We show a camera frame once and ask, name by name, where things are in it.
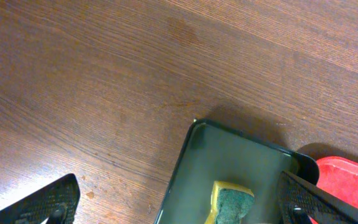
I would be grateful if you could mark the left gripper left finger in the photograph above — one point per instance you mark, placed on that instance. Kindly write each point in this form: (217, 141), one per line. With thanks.
(55, 203)

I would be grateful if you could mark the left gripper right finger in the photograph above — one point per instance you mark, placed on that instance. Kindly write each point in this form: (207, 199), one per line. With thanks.
(302, 202)

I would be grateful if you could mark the green and yellow sponge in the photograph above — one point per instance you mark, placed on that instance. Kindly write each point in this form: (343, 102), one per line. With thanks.
(230, 203)

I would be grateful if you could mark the red plastic tray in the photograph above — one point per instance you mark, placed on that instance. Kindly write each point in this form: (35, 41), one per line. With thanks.
(339, 177)

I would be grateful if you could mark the dark green plastic tray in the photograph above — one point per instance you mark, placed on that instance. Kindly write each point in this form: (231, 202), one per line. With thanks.
(212, 151)

